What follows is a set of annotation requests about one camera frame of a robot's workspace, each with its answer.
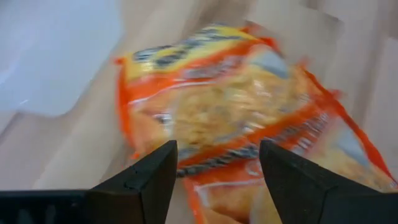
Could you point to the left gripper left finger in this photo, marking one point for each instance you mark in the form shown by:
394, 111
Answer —
146, 186

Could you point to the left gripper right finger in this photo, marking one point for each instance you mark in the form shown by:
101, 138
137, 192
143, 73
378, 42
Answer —
298, 193

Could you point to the orange Maruchan ramen pack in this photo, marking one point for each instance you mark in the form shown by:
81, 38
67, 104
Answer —
227, 202
217, 102

